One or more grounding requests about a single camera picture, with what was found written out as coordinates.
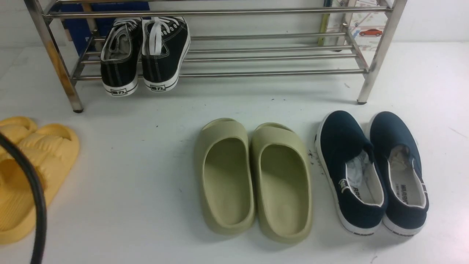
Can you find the navy slip-on shoe,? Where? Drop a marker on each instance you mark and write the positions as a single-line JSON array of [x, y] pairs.
[[348, 161], [399, 163]]

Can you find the yellow slipper, right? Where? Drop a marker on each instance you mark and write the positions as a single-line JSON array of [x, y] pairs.
[[52, 150]]

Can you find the blue box behind rack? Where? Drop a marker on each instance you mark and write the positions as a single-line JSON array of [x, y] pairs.
[[79, 28]]

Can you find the olive green slipper,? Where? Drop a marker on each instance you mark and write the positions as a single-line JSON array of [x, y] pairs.
[[224, 177], [280, 166]]

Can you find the map poster with red car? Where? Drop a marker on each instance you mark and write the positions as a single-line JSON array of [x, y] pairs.
[[365, 28]]

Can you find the olive green slipper, right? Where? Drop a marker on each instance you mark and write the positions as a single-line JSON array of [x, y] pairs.
[[280, 166]]

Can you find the yellow slipper,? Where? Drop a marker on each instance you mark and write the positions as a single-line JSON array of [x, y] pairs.
[[17, 128], [52, 150]]

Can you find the black canvas sneaker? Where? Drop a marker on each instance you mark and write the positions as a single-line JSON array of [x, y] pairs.
[[120, 55], [166, 42]]

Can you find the navy slip-on shoe, right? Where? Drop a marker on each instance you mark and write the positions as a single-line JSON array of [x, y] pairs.
[[399, 163]]

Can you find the stainless steel shoe rack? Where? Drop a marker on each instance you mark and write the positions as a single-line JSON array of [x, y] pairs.
[[43, 16]]

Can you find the yellow slipper, left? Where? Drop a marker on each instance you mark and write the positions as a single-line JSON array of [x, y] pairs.
[[17, 128]]

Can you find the navy slip-on shoe, left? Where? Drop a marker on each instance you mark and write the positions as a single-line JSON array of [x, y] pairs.
[[348, 161]]

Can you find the olive green slipper, left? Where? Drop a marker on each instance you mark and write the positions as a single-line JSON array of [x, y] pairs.
[[224, 177]]

